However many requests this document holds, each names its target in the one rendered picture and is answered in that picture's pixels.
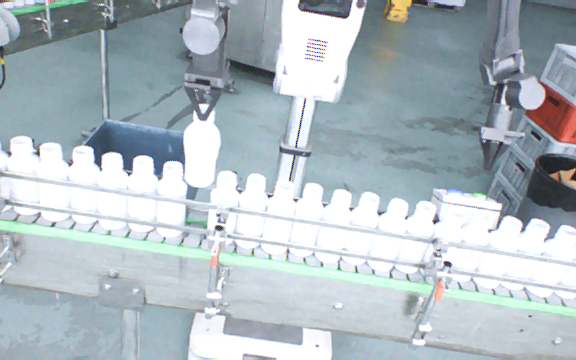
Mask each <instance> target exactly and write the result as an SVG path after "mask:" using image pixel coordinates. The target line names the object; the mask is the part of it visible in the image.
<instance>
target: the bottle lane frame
mask: <svg viewBox="0 0 576 360"><path fill-rule="evenodd" d="M18 218H19V217H18ZM18 218H16V219H15V220H14V221H5V220H0V254H1V253H2V251H3V250H4V249H5V248H6V247H5V246H4V240H3V234H6V235H12V238H13V244H14V247H13V248H12V247H11V248H10V249H9V250H8V251H10V252H15V257H16V264H13V265H12V266H11V267H9V268H8V270H7V271H6V272H5V273H4V274H3V275H2V278H3V282H2V283H1V284H0V285H3V286H10V287H17V288H24V289H31V290H37V291H44V292H51V293H58V294H71V295H78V296H85V297H92V298H99V281H100V280H102V279H103V278H105V277H106V276H108V277H112V278H114V277H121V278H128V279H133V280H138V281H139V282H140V283H141V284H142V285H143V286H144V287H145V295H144V305H145V306H149V305H152V306H159V307H165V308H171V309H178V310H185V311H191V312H198V313H204V314H205V306H206V296H207V288H208V279H209V270H210V262H211V257H210V253H211V251H209V250H204V249H201V244H199V246H198V248H191V247H184V246H183V241H181V243H180V244H179V245H172V244H166V243H165V240H166V239H165V238H164V239H163V241H162V242H161V243H159V242H153V241H147V236H146V237H145V238H144V239H143V240H134V239H130V238H129V235H130V234H128V235H127V236H126V237H125V238H121V237H114V236H111V235H110V234H111V230H110V231H109V233H108V234H107V235H101V234H95V233H92V228H91V230H90V231H89V232H83V231H76V230H74V226H75V225H74V226H72V227H71V228H70V229H63V228H57V227H55V224H56V222H55V223H54V224H53V225H52V226H44V225H37V224H36V221H37V219H36V220H35V221H34V222H33V223H24V222H18V221H17V219H18ZM220 266H225V267H229V269H228V276H227V278H225V279H224V280H223V282H225V283H227V284H226V291H225V293H222V296H221V299H219V303H218V308H220V311H219V314H216V315H218V316H224V317H230V318H237V319H244V320H251V321H257V322H263V323H277V324H284V325H289V326H296V327H303V328H310V329H316V330H322V331H329V332H336V333H343V334H348V335H355V336H362V337H369V338H376V339H381V340H388V341H395V342H402V343H406V344H408V345H409V344H410V337H411V335H412V334H414V332H415V324H416V322H415V320H416V318H417V315H418V313H419V312H422V311H423V309H424V308H421V306H422V305H423V302H424V300H425V298H429V296H430V293H431V291H432V289H433V286H434V285H430V284H427V282H426V280H425V279H424V283H417V282H411V281H409V279H408V277H407V276H406V280H405V281H404V280H399V279H394V278H393V277H392V275H391V274H390V276H389V278H386V277H379V276H375V274H374V271H372V274H371V275H367V274H361V273H358V270H357V268H355V272H348V271H341V270H340V265H338V269H337V270H336V269H329V268H324V267H323V264H322V263H320V267H316V266H311V265H307V264H306V260H304V261H303V264H298V263H291V262H288V258H287V259H286V261H279V260H272V259H271V256H270V255H269V257H268V259H260V258H255V257H254V253H253V252H252V254H251V256H250V257H247V256H241V255H236V249H235V251H234V253H233V254H229V253H222V252H220V256H219V264H218V272H217V281H216V290H217V286H218V282H219V280H220V277H219V270H220ZM475 289H476V290H475V291H468V290H462V289H461V288H460V286H459V284H458V288H457V289H455V288H450V291H451V292H450V294H446V293H445V292H444V294H443V296H442V298H441V300H440V301H436V304H435V306H434V308H433V309H432V312H431V314H430V316H429V318H428V322H429V323H430V325H431V331H429V333H428V334H426V336H425V339H424V340H425V344H424V345H423V346H422V347H428V348H435V349H441V350H448V351H455V352H462V353H469V354H475V355H482V356H489V357H496V358H503V359H509V360H576V308H573V307H566V306H565V305H564V304H563V303H562V305H561V306H560V305H553V304H549V303H547V301H546V300H545V299H544V300H545V302H544V303H540V302H534V301H531V300H530V299H529V297H528V296H527V298H528V299H527V300H521V299H516V298H514V297H512V295H511V294H510V296H509V297H508V296H501V295H497V294H496V293H495V292H494V290H493V289H492V290H493V293H492V294H488V293H482V292H479V291H478V290H477V288H476V287H475ZM99 299H100V298H99Z"/></svg>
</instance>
